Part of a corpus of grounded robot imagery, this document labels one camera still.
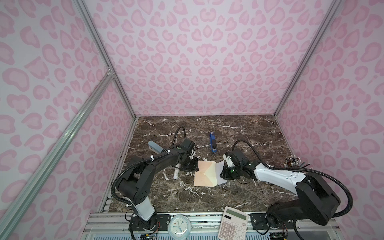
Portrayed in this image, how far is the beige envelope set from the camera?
88cm

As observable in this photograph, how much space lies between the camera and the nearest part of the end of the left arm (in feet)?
2.26

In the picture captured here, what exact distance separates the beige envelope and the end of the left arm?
110 millimetres
